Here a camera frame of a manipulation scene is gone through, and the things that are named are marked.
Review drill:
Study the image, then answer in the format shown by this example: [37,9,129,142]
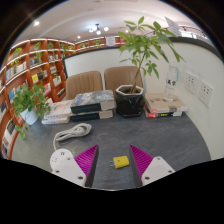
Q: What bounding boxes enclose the white wall socket panel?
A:
[198,79,214,108]
[184,71,199,95]

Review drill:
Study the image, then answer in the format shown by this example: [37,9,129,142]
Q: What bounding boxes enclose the tan upholstered chair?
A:
[65,70,104,101]
[103,65,144,99]

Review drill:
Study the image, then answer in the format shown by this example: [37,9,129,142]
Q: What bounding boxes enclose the clear acrylic sign stand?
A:
[164,64,181,101]

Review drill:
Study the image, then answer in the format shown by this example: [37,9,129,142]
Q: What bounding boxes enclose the white sign card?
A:
[164,16,183,37]

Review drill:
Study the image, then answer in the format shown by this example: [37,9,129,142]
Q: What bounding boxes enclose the orange wooden bookshelf unit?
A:
[0,35,126,159]

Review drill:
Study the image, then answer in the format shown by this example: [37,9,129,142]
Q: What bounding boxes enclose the yellow charger block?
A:
[108,155,130,170]

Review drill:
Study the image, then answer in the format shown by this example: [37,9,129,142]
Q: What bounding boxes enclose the dark blue book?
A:
[69,109,114,123]

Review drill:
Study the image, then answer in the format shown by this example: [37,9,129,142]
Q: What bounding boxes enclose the thin white book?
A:
[41,116,72,125]

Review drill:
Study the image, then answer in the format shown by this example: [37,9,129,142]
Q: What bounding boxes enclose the white power strip cable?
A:
[52,122,93,151]

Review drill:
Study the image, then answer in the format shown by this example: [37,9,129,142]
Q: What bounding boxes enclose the thick blue-grey cover book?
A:
[70,89,117,114]

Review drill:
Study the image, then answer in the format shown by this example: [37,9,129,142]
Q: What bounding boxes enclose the ceiling lamp with round bulbs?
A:
[88,23,110,36]

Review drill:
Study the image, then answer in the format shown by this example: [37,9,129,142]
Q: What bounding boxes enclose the beige cover book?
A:
[143,92,188,114]

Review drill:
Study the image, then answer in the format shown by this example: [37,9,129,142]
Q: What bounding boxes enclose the recessed ceiling spotlights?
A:
[32,19,84,41]

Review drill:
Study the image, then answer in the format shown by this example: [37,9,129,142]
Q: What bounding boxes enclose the white book with pink print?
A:
[44,99,75,119]

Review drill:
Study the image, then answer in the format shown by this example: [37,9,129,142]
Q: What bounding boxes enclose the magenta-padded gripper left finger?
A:
[50,144,100,188]

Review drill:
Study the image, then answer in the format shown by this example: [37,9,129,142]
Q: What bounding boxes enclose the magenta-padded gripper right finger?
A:
[128,144,177,188]

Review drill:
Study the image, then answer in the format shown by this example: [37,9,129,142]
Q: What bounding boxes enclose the leafy plant in white pot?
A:
[9,83,52,139]

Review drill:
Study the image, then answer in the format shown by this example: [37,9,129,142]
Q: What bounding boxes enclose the tall plant in black pot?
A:
[115,15,186,118]

